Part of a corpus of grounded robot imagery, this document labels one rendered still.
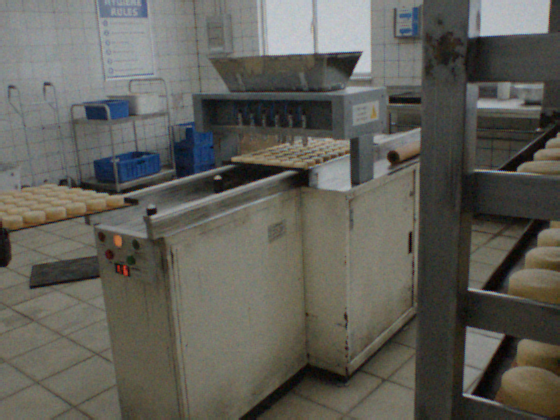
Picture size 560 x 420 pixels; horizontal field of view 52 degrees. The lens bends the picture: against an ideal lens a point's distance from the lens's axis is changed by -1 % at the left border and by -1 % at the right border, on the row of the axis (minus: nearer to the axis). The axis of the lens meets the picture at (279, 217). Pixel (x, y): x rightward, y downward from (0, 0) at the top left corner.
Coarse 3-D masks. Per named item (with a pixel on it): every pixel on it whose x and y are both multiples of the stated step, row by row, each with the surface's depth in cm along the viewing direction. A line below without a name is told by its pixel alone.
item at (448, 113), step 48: (432, 0) 36; (480, 0) 36; (432, 48) 36; (432, 96) 37; (432, 144) 38; (432, 192) 39; (432, 240) 40; (432, 288) 41; (432, 336) 42; (432, 384) 43
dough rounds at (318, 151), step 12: (288, 144) 260; (300, 144) 259; (312, 144) 257; (324, 144) 259; (336, 144) 256; (348, 144) 253; (240, 156) 235; (252, 156) 239; (264, 156) 236; (276, 156) 233; (288, 156) 231; (300, 156) 229; (312, 156) 230; (324, 156) 227; (336, 156) 232
